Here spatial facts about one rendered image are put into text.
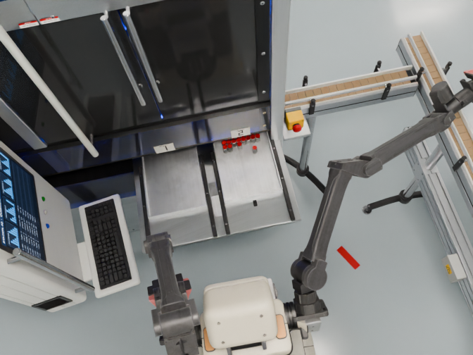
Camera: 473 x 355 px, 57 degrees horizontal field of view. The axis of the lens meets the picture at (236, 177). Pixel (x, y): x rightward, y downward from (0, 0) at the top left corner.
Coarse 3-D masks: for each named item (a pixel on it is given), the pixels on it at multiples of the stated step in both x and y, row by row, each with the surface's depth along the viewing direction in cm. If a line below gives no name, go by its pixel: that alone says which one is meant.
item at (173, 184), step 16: (144, 160) 204; (160, 160) 203; (176, 160) 203; (192, 160) 202; (144, 176) 198; (160, 176) 200; (176, 176) 199; (192, 176) 199; (160, 192) 196; (176, 192) 196; (192, 192) 195; (160, 208) 193; (176, 208) 193; (192, 208) 189
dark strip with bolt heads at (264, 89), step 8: (256, 0) 126; (264, 0) 127; (256, 8) 129; (264, 8) 130; (256, 16) 132; (264, 16) 133; (256, 24) 135; (264, 24) 135; (256, 32) 138; (264, 32) 139; (256, 40) 141; (264, 40) 142; (256, 48) 145; (264, 48) 145; (264, 56) 149; (264, 64) 153; (264, 72) 157; (264, 80) 161; (264, 88) 166; (264, 96) 171; (264, 112) 179
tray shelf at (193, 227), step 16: (208, 144) 205; (208, 160) 202; (208, 176) 198; (288, 176) 196; (288, 192) 192; (240, 208) 191; (256, 208) 190; (272, 208) 190; (160, 224) 190; (176, 224) 190; (192, 224) 189; (208, 224) 189; (224, 224) 188; (240, 224) 188; (256, 224) 187; (272, 224) 187; (144, 240) 188; (176, 240) 187; (192, 240) 186
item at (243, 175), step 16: (256, 144) 203; (224, 160) 201; (240, 160) 201; (256, 160) 200; (272, 160) 199; (224, 176) 198; (240, 176) 197; (256, 176) 197; (272, 176) 196; (224, 192) 194; (240, 192) 194; (256, 192) 193; (272, 192) 191
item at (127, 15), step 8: (128, 8) 118; (128, 16) 115; (128, 24) 117; (136, 32) 120; (136, 40) 123; (144, 56) 129; (144, 64) 132; (152, 72) 137; (152, 80) 139; (160, 96) 148
